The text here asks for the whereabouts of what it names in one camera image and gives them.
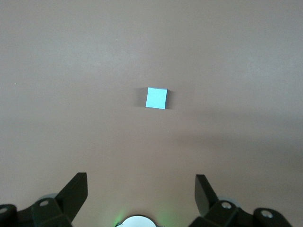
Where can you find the light blue foam block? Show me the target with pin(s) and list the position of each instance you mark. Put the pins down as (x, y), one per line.
(156, 98)

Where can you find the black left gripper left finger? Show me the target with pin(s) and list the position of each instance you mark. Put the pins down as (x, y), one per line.
(68, 198)

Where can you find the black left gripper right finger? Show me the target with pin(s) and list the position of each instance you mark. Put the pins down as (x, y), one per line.
(203, 198)

